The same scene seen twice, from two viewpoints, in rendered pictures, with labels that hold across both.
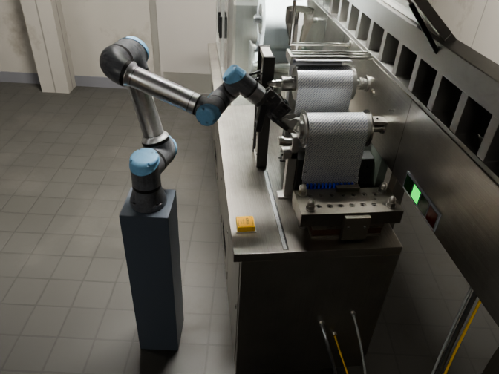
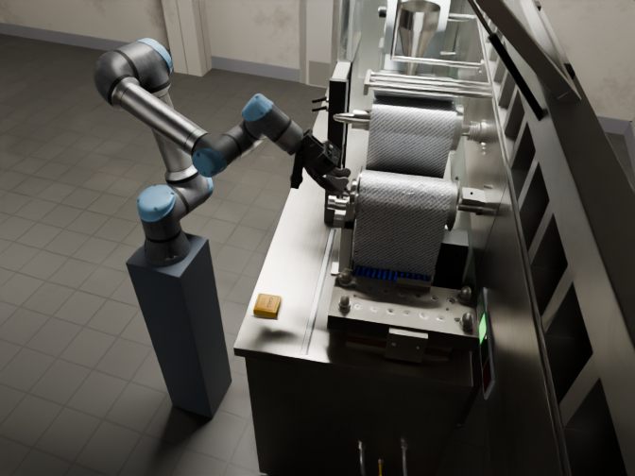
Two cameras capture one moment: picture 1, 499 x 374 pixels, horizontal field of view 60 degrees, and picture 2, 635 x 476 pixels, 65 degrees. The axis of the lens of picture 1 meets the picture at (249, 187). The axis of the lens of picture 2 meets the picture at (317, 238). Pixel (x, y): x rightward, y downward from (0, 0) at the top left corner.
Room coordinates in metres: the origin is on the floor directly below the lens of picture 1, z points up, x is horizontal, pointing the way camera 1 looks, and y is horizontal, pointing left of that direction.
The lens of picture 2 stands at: (0.45, -0.42, 2.07)
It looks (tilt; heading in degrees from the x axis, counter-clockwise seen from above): 42 degrees down; 17
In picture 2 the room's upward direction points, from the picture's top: 2 degrees clockwise
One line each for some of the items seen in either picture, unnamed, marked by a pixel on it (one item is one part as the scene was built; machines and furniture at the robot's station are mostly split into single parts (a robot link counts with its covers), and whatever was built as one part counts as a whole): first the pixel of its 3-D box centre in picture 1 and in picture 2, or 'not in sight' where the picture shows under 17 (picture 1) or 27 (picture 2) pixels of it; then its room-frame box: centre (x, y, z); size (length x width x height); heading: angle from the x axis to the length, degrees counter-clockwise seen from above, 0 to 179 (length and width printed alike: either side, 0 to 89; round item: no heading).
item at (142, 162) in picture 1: (145, 168); (160, 211); (1.47, 0.42, 1.07); 0.13 x 0.12 x 0.14; 166
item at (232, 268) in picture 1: (266, 171); (377, 214); (2.47, -0.11, 0.43); 2.52 x 0.64 x 0.86; 9
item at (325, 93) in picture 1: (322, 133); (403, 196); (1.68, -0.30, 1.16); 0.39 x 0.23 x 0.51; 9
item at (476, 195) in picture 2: (378, 120); (473, 195); (1.58, -0.49, 1.28); 0.06 x 0.05 x 0.02; 99
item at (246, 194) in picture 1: (269, 110); (384, 138); (2.47, -0.10, 0.88); 2.52 x 0.66 x 0.04; 9
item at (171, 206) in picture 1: (157, 275); (188, 331); (1.46, 0.42, 0.45); 0.20 x 0.20 x 0.90; 1
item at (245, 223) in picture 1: (245, 223); (267, 304); (1.34, 0.01, 0.91); 0.07 x 0.07 x 0.02; 9
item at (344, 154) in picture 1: (333, 159); (397, 241); (1.49, -0.33, 1.15); 0.23 x 0.01 x 0.18; 99
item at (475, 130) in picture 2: (359, 83); (470, 130); (1.82, -0.45, 1.33); 0.07 x 0.07 x 0.07; 9
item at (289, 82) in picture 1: (288, 83); (363, 119); (1.78, -0.14, 1.33); 0.06 x 0.06 x 0.06; 9
